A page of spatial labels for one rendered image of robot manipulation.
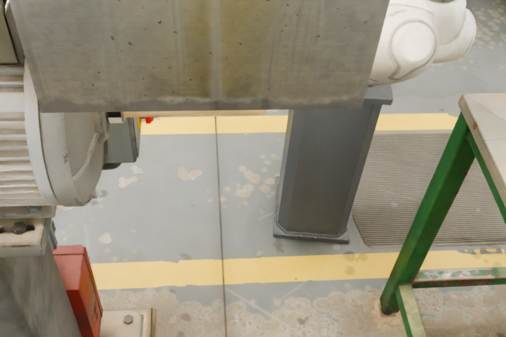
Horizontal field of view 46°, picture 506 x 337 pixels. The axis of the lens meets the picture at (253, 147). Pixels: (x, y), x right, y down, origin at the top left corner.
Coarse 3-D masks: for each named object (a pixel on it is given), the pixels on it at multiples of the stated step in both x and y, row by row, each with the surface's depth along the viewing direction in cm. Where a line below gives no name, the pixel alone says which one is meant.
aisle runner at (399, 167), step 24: (384, 144) 247; (408, 144) 247; (432, 144) 248; (384, 168) 237; (408, 168) 238; (432, 168) 239; (480, 168) 240; (360, 192) 228; (384, 192) 229; (408, 192) 230; (480, 192) 232; (360, 216) 220; (384, 216) 221; (408, 216) 222; (456, 216) 223; (480, 216) 224; (384, 240) 214; (456, 240) 215; (480, 240) 216; (504, 240) 217
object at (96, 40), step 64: (64, 0) 46; (128, 0) 46; (192, 0) 46; (256, 0) 47; (320, 0) 47; (384, 0) 48; (64, 64) 50; (128, 64) 51; (192, 64) 51; (256, 64) 52; (320, 64) 52
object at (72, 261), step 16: (64, 256) 132; (80, 256) 132; (64, 272) 129; (80, 272) 129; (80, 288) 128; (96, 288) 147; (80, 304) 131; (96, 304) 148; (80, 320) 137; (96, 320) 147; (96, 336) 147
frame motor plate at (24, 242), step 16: (0, 224) 77; (16, 224) 76; (32, 224) 77; (48, 224) 79; (0, 240) 75; (16, 240) 76; (32, 240) 76; (0, 256) 76; (16, 256) 77; (32, 256) 77
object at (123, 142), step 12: (132, 120) 105; (120, 132) 105; (132, 132) 106; (108, 144) 107; (120, 144) 107; (132, 144) 108; (108, 156) 110; (120, 156) 110; (132, 156) 110; (108, 168) 116
